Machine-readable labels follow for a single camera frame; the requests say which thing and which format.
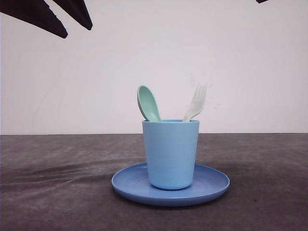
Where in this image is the white plastic fork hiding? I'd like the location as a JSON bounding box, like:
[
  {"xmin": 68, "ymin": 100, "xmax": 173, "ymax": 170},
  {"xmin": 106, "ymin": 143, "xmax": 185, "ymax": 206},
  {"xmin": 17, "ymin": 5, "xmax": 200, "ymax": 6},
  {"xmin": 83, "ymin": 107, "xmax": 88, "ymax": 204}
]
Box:
[{"xmin": 182, "ymin": 85, "xmax": 206, "ymax": 122}]

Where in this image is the mint green plastic spoon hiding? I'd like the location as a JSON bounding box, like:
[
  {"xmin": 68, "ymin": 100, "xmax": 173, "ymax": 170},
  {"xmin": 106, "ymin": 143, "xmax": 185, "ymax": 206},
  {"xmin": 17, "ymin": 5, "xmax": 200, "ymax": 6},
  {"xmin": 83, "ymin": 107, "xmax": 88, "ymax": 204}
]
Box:
[{"xmin": 137, "ymin": 85, "xmax": 162, "ymax": 122}]

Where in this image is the light blue plastic cup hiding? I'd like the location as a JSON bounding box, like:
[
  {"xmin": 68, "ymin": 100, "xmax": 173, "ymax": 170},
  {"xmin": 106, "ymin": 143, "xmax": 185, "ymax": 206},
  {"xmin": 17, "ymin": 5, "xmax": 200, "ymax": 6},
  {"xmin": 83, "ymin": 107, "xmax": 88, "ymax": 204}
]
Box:
[{"xmin": 142, "ymin": 119, "xmax": 200, "ymax": 190}]

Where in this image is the grey table cloth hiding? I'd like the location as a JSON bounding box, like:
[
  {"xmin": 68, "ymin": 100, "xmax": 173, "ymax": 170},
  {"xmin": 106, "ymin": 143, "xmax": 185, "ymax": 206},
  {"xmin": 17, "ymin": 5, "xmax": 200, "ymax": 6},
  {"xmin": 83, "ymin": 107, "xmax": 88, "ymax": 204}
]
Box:
[{"xmin": 0, "ymin": 134, "xmax": 308, "ymax": 231}]

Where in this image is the blue plastic plate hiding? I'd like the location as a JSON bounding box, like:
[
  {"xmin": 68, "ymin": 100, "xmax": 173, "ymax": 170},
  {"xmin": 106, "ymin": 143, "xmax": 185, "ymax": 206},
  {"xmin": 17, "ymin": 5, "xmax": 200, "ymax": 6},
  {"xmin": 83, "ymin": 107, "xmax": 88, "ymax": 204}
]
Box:
[{"xmin": 111, "ymin": 162, "xmax": 230, "ymax": 207}]

